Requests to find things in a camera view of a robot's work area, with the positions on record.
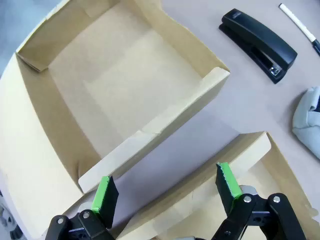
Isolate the left gripper black left finger with green tip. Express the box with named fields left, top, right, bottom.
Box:
left=44, top=175, right=121, bottom=240

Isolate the left gripper black right finger with green tip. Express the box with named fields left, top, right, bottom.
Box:
left=209, top=161, right=307, bottom=240

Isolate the light grey zip pouch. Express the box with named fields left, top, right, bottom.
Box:
left=291, top=86, right=320, bottom=161

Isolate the small open cardboard box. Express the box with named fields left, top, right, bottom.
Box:
left=62, top=131, right=320, bottom=240

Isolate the large open cardboard box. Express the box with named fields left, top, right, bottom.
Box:
left=0, top=0, right=231, bottom=240

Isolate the grey black machine part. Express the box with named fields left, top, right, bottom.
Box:
left=0, top=189, right=23, bottom=240

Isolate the black stapler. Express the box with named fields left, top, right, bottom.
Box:
left=218, top=8, right=299, bottom=85

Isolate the white marker pen black cap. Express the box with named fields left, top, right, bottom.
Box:
left=278, top=2, right=320, bottom=56

